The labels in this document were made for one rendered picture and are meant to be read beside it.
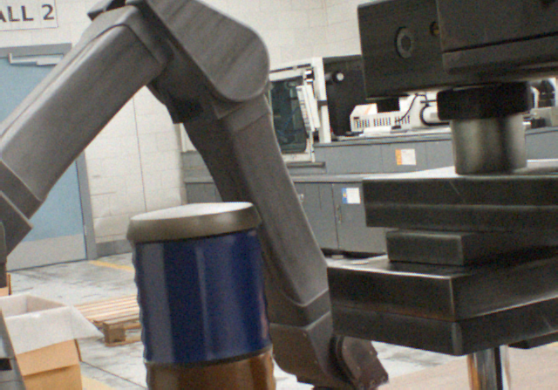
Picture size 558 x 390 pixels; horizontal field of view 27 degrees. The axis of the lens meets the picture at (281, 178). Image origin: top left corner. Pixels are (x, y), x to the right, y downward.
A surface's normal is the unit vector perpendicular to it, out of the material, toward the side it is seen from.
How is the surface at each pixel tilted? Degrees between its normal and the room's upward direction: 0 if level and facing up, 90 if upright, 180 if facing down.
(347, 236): 90
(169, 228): 72
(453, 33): 90
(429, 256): 90
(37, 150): 83
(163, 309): 104
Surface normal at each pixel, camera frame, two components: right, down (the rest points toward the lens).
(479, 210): -0.84, 0.12
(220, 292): 0.32, -0.23
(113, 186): 0.47, -0.01
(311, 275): 0.58, -0.22
